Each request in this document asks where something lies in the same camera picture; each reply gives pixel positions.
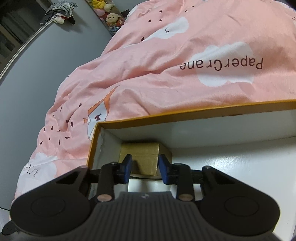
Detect small gold box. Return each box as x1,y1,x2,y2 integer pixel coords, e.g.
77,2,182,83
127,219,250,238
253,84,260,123
119,142,172,179

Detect small white box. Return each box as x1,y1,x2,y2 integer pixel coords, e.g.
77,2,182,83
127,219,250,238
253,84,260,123
127,179,177,194

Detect orange cardboard box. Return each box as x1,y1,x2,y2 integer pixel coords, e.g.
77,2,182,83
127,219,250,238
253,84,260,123
87,100,295,240

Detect pink printed duvet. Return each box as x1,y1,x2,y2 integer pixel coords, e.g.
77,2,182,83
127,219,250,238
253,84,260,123
15,1,295,196

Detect pile of plush toys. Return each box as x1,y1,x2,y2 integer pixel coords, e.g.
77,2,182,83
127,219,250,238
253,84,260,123
86,0,130,36

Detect clothes on rail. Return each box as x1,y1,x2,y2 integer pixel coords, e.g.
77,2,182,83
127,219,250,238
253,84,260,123
40,1,78,26

